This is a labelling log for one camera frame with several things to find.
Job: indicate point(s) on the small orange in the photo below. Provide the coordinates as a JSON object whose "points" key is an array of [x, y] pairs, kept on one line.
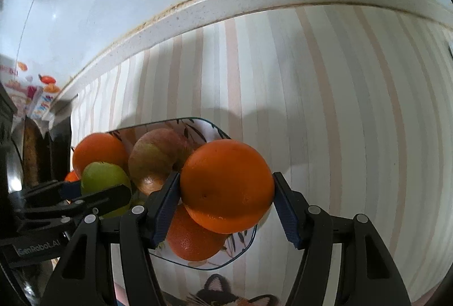
{"points": [[193, 238], [99, 152]]}

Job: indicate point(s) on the floral oval plate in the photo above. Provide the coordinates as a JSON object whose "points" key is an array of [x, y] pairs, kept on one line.
{"points": [[244, 238]]}

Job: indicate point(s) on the striped cat print table mat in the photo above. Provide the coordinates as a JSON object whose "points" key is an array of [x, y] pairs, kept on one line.
{"points": [[318, 114]]}

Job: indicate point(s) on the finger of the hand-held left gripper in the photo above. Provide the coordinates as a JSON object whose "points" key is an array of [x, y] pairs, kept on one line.
{"points": [[106, 198], [69, 188]]}

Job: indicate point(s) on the dark reddish orange fruit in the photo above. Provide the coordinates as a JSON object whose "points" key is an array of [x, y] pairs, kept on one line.
{"points": [[72, 177]]}

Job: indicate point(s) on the colourful wall stickers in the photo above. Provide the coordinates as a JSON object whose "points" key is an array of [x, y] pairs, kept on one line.
{"points": [[44, 97]]}

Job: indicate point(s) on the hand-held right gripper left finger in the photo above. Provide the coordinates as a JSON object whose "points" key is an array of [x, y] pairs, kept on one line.
{"points": [[166, 210]]}

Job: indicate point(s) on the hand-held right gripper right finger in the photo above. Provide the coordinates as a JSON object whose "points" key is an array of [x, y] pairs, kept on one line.
{"points": [[286, 214]]}

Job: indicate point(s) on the large orange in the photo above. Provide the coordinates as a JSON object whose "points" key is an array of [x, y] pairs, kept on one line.
{"points": [[226, 185]]}

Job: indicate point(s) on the yellow-red apple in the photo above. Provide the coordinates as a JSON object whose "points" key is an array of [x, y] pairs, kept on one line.
{"points": [[159, 157]]}

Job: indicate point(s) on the green apple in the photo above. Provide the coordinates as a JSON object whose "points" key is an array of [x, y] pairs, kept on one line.
{"points": [[104, 178]]}

